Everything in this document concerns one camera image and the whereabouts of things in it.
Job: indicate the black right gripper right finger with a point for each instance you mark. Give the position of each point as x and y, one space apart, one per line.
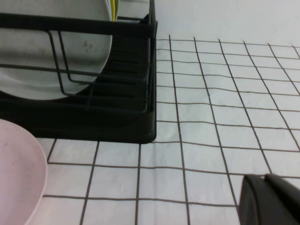
288 201

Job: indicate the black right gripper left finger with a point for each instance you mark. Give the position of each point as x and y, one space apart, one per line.
253 206

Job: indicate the grey round plate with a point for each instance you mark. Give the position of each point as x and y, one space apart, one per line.
28 47

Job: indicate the pink round plate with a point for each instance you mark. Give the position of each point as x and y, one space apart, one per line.
16 175

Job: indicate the yellow round plate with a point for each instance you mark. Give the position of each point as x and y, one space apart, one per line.
115 7

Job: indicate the light blue round plate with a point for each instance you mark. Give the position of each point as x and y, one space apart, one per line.
108 3

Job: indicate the white black-gridded tablecloth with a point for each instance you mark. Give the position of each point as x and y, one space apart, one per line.
199 152

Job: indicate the black plastic drain tray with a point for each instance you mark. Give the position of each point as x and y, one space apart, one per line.
93 126

